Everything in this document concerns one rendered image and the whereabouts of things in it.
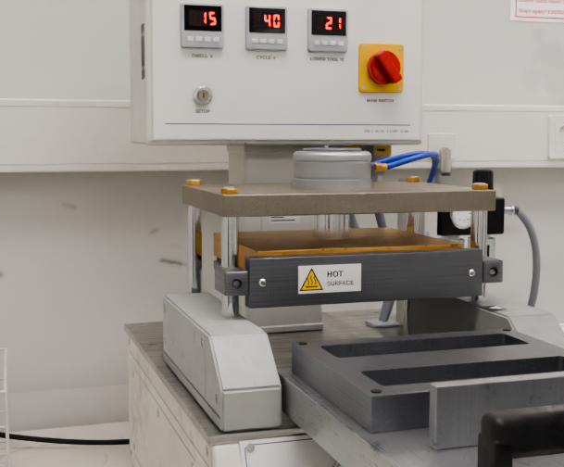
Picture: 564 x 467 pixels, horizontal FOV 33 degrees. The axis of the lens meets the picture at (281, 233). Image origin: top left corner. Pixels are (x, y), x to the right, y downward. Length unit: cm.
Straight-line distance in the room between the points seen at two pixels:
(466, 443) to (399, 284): 30
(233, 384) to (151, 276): 66
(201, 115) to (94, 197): 37
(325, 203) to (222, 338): 17
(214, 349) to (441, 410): 24
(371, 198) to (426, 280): 9
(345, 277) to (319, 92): 30
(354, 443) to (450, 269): 31
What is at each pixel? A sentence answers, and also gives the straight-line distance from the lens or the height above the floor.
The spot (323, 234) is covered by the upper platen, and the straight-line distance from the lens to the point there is 94.
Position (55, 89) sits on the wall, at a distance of 137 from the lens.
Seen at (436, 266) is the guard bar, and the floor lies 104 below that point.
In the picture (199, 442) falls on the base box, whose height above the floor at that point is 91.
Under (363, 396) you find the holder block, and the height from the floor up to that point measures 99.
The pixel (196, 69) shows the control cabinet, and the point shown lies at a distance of 105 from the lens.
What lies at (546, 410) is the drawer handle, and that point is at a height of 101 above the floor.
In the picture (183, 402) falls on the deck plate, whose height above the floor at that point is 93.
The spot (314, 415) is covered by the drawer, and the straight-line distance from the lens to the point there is 70.
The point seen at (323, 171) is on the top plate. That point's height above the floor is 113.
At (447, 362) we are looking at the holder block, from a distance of 72.
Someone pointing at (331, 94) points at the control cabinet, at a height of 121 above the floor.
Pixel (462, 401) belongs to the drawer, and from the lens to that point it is 60.
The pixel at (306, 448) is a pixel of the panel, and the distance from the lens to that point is 77.
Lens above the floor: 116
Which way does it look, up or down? 6 degrees down
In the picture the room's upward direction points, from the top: straight up
